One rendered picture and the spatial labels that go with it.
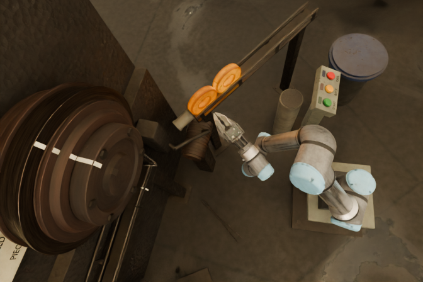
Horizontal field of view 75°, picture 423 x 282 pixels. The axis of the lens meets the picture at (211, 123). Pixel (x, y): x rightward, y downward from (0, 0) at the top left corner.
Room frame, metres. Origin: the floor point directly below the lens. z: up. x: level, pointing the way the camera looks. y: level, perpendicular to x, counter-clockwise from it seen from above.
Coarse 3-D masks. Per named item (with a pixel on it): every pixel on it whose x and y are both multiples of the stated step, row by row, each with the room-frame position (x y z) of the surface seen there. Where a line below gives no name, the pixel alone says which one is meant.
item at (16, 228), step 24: (72, 96) 0.40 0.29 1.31; (96, 96) 0.44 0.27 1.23; (120, 96) 0.48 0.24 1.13; (48, 120) 0.34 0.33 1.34; (24, 144) 0.30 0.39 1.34; (24, 168) 0.25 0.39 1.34; (0, 192) 0.23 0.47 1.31; (24, 192) 0.21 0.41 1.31; (24, 216) 0.17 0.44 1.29; (24, 240) 0.14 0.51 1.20; (48, 240) 0.13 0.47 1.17
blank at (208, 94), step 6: (198, 90) 0.61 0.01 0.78; (204, 90) 0.61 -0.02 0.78; (210, 90) 0.60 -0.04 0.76; (192, 96) 0.60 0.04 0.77; (198, 96) 0.59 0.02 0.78; (204, 96) 0.59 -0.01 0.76; (210, 96) 0.60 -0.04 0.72; (216, 96) 0.61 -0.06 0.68; (192, 102) 0.58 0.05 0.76; (198, 102) 0.58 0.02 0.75; (204, 102) 0.61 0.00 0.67; (210, 102) 0.60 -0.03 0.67; (192, 108) 0.56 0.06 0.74; (198, 108) 0.57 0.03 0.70; (204, 108) 0.58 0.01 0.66
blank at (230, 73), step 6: (228, 66) 0.67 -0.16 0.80; (234, 66) 0.67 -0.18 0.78; (222, 72) 0.65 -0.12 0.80; (228, 72) 0.65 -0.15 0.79; (234, 72) 0.66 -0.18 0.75; (240, 72) 0.67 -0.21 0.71; (216, 78) 0.65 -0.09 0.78; (222, 78) 0.63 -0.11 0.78; (228, 78) 0.67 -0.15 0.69; (234, 78) 0.66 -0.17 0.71; (216, 84) 0.63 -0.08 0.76; (222, 84) 0.63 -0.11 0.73; (228, 84) 0.64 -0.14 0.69; (216, 90) 0.62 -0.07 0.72; (222, 90) 0.63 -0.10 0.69
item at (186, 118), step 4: (184, 112) 0.58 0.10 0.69; (188, 112) 0.57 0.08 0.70; (180, 116) 0.56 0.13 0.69; (184, 116) 0.55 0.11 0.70; (188, 116) 0.55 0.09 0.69; (192, 116) 0.55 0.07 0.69; (176, 120) 0.55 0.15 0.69; (180, 120) 0.54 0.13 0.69; (184, 120) 0.54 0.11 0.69; (188, 120) 0.54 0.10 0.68; (176, 124) 0.53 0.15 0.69; (180, 124) 0.53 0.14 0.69; (184, 124) 0.53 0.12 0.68; (180, 128) 0.51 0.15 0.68
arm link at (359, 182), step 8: (344, 176) 0.09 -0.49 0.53; (352, 176) 0.07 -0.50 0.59; (360, 176) 0.06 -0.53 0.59; (368, 176) 0.05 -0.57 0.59; (344, 184) 0.05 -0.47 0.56; (352, 184) 0.04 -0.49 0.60; (360, 184) 0.03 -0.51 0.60; (368, 184) 0.02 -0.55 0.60; (352, 192) 0.01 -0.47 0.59; (360, 192) 0.00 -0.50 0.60; (368, 192) -0.01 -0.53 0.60
